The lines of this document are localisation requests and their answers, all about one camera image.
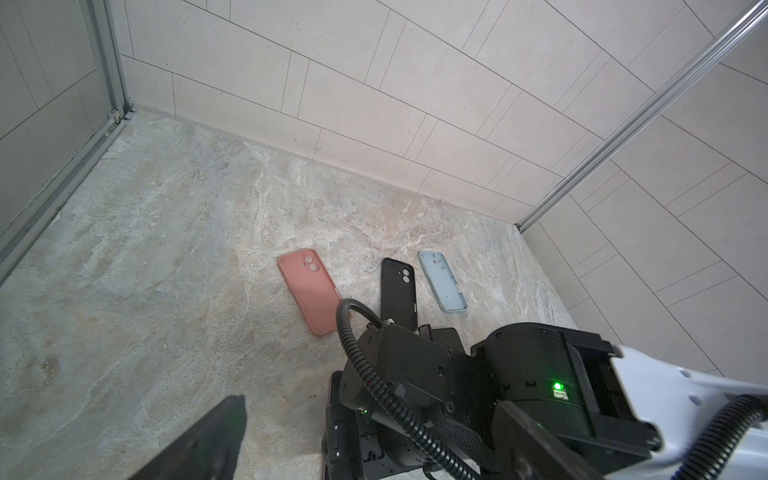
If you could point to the light blue phone case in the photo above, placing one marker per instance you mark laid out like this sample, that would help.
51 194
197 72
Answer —
442 282

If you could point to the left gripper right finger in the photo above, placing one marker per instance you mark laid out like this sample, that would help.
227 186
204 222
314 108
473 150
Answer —
525 450

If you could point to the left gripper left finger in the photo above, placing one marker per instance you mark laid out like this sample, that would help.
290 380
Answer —
209 449

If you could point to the pink phone case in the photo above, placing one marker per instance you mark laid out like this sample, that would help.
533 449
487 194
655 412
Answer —
312 288

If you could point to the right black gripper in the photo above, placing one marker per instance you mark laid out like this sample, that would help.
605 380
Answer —
562 378

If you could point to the black phone case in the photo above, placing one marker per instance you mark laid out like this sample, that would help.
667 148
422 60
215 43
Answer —
398 299

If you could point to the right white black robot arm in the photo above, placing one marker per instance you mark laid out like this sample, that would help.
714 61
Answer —
709 426

